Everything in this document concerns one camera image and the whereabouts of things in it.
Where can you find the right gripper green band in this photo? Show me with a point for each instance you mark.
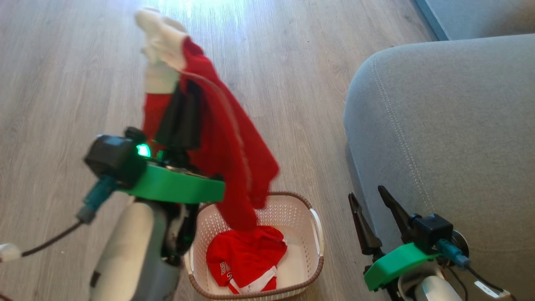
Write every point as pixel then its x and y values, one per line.
pixel 397 261

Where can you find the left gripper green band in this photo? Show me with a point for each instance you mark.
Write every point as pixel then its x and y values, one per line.
pixel 175 186

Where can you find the red and white garment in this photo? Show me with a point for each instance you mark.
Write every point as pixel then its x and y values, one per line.
pixel 225 142

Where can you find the red jersey with white trim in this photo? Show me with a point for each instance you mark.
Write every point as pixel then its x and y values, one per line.
pixel 244 255

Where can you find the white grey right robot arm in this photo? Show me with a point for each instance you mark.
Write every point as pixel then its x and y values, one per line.
pixel 434 290

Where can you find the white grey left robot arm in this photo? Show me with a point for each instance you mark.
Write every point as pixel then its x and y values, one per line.
pixel 129 251

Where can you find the white plastic basket brown rim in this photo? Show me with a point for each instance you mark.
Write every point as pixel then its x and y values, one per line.
pixel 303 246

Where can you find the black round right gripper motor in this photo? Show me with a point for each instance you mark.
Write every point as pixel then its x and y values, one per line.
pixel 460 241

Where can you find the grey fabric sofa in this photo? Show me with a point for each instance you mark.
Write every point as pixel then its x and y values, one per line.
pixel 451 125

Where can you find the grey-blue upholstered furniture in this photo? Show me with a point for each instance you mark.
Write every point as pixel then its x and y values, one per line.
pixel 476 16

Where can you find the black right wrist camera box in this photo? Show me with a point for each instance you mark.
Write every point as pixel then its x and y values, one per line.
pixel 432 232

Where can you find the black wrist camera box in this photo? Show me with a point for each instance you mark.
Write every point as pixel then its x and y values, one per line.
pixel 432 232
pixel 113 159

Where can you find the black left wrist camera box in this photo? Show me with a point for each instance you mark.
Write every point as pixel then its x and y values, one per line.
pixel 113 159

